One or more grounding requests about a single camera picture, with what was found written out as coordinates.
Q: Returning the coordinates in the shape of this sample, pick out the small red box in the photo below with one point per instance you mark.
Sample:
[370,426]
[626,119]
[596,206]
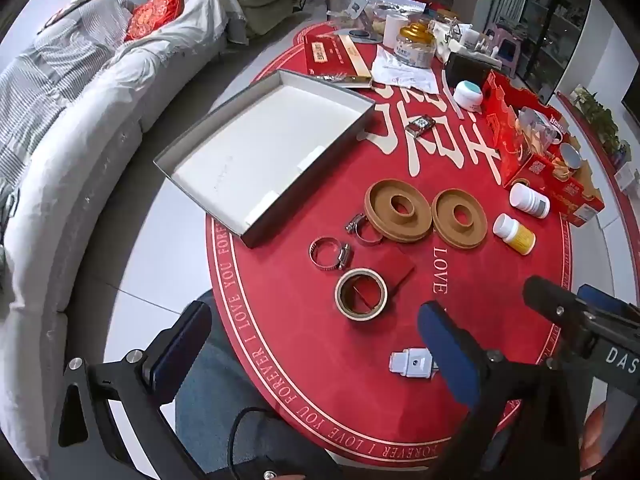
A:
[395,270]

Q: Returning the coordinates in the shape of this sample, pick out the glass display cabinet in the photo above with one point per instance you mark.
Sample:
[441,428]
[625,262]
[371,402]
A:
[550,20]

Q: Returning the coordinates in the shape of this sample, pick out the red embroidered cushion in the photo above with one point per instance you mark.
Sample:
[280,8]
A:
[155,12]

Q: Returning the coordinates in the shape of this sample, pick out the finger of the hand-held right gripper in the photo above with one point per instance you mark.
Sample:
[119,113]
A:
[605,301]
[550,300]

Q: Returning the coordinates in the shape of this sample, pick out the white fringed sofa throw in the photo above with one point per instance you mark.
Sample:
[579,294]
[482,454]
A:
[210,15]

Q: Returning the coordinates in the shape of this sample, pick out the clear glass mug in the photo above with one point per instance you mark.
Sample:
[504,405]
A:
[537,132]

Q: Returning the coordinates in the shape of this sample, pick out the grey shallow cardboard box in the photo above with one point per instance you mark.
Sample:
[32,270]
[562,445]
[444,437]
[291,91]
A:
[260,145]

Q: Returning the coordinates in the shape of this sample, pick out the beige masking tape roll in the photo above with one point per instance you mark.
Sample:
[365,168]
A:
[361,316]

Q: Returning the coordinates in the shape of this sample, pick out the red cardboard carton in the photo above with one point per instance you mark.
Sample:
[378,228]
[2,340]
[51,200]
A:
[500,125]

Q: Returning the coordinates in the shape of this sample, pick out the green potted plant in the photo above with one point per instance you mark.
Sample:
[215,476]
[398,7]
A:
[597,115]

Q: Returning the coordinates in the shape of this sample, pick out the white cream jar teal lid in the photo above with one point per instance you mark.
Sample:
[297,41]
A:
[467,97]

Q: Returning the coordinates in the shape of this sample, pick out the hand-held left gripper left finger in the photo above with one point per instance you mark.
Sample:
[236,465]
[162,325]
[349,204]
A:
[172,355]

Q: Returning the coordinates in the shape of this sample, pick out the purple plastic stool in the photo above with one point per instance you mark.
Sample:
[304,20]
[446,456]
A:
[505,50]

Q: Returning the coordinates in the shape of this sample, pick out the white printed paper sheet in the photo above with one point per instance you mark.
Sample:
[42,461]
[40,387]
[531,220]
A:
[400,77]

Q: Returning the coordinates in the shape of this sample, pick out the white pill bottle yellow label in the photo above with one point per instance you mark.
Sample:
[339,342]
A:
[515,234]

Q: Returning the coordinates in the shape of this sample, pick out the small white cup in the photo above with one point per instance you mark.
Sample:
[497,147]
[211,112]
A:
[470,37]

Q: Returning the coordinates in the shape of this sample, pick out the black box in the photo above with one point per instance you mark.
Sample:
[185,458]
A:
[467,67]

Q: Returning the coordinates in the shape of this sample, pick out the long red gift box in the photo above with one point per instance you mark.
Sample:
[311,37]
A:
[330,57]

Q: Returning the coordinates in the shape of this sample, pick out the white paper cup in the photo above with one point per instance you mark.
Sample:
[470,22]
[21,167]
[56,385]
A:
[395,30]

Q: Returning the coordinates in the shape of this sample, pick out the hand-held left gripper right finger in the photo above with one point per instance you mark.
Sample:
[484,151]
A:
[445,350]

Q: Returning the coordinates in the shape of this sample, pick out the grey striped blanket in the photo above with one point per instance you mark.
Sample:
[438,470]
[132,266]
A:
[50,75]

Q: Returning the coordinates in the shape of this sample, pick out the glass jar gold lid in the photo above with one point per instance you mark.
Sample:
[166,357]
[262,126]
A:
[414,50]

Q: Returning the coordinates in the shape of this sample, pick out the white pill bottle grey label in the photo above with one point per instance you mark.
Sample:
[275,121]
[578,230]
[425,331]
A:
[530,201]

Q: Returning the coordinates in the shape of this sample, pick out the white plastic clip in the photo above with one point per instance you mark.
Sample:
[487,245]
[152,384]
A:
[412,364]

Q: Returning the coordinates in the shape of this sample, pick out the curved white sofa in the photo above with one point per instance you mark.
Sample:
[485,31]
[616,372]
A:
[75,160]

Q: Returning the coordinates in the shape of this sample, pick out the person's leg in jeans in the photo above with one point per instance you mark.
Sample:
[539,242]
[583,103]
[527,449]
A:
[215,410]

